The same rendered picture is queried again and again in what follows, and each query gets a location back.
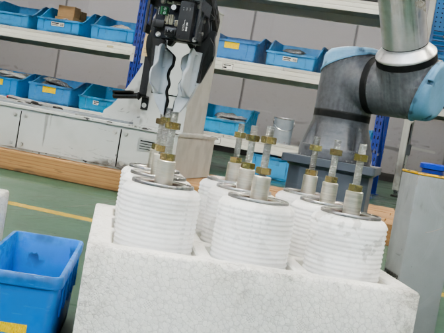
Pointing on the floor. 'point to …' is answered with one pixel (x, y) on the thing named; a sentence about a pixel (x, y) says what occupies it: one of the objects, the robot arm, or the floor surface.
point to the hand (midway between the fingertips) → (171, 106)
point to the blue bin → (36, 281)
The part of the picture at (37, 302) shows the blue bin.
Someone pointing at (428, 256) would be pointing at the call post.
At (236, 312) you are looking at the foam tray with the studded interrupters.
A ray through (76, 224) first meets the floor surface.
